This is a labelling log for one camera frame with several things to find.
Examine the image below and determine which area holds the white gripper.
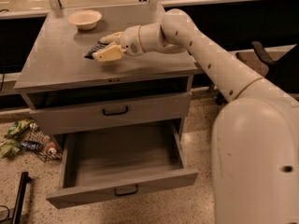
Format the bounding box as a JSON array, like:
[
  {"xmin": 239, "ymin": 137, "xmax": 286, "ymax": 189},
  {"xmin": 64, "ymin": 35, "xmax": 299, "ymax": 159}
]
[{"xmin": 92, "ymin": 25, "xmax": 145, "ymax": 62}]

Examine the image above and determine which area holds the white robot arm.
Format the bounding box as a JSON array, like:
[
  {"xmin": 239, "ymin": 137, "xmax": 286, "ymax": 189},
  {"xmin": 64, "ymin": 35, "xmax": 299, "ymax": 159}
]
[{"xmin": 93, "ymin": 9, "xmax": 299, "ymax": 224}]

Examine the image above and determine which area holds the grey drawer cabinet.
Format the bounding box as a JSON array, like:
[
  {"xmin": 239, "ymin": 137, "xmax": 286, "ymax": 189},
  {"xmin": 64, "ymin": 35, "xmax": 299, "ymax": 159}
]
[{"xmin": 14, "ymin": 2, "xmax": 199, "ymax": 210}]

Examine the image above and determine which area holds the grey closed upper drawer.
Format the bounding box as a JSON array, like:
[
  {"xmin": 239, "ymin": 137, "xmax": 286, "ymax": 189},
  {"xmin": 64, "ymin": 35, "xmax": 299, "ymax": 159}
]
[{"xmin": 30, "ymin": 91, "xmax": 191, "ymax": 135}]

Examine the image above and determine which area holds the grey open lower drawer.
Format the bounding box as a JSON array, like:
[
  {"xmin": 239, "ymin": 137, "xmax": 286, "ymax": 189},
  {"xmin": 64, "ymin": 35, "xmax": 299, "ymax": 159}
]
[{"xmin": 47, "ymin": 120, "xmax": 198, "ymax": 209}]

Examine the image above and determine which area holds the white paper bowl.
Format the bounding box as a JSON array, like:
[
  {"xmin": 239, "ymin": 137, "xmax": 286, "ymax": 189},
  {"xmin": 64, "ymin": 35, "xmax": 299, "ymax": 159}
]
[{"xmin": 67, "ymin": 9, "xmax": 102, "ymax": 31}]

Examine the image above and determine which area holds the red white can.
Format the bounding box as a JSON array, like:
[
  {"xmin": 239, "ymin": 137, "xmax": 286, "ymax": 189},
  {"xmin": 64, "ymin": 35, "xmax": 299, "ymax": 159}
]
[{"xmin": 45, "ymin": 142, "xmax": 58, "ymax": 156}]

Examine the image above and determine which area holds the green chip bag upper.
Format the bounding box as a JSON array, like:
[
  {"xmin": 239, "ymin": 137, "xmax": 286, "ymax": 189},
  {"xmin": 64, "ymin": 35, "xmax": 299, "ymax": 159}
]
[{"xmin": 5, "ymin": 119, "xmax": 33, "ymax": 138}]

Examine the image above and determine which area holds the green chip bag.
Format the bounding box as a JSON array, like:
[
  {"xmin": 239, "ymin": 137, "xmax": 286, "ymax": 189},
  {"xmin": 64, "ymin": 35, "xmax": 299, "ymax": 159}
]
[
  {"xmin": 0, "ymin": 140, "xmax": 21, "ymax": 159},
  {"xmin": 5, "ymin": 119, "xmax": 33, "ymax": 138}
]

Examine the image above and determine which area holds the blue snack bag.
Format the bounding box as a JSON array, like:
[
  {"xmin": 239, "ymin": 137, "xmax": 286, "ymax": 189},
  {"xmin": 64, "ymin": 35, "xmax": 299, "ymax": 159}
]
[{"xmin": 21, "ymin": 140, "xmax": 42, "ymax": 151}]

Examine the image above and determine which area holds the green chip bag lower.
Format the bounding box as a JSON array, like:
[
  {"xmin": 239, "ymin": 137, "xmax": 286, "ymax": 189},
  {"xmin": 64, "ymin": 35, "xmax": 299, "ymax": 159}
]
[{"xmin": 0, "ymin": 140, "xmax": 21, "ymax": 159}]

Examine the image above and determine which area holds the black office chair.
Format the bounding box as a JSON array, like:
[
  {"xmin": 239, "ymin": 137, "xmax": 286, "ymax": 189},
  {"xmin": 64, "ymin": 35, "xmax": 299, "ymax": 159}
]
[{"xmin": 214, "ymin": 40, "xmax": 299, "ymax": 105}]

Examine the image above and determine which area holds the black stand base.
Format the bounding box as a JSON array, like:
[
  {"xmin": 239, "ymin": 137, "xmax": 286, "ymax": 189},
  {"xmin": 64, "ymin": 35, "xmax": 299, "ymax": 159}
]
[{"xmin": 0, "ymin": 172, "xmax": 31, "ymax": 224}]

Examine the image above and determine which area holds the black drawer handle upper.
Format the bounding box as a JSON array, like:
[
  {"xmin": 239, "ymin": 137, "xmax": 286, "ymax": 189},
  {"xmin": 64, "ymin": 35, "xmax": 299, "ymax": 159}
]
[{"xmin": 102, "ymin": 105, "xmax": 129, "ymax": 117}]

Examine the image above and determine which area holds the black drawer handle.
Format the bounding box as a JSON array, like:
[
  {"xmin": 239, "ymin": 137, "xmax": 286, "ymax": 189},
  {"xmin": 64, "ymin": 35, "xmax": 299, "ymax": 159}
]
[
  {"xmin": 102, "ymin": 105, "xmax": 129, "ymax": 117},
  {"xmin": 113, "ymin": 184, "xmax": 139, "ymax": 197}
]

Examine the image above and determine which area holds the black drawer handle lower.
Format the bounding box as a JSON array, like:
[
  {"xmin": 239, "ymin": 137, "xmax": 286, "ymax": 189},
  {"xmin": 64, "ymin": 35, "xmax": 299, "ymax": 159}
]
[{"xmin": 113, "ymin": 184, "xmax": 139, "ymax": 197}]

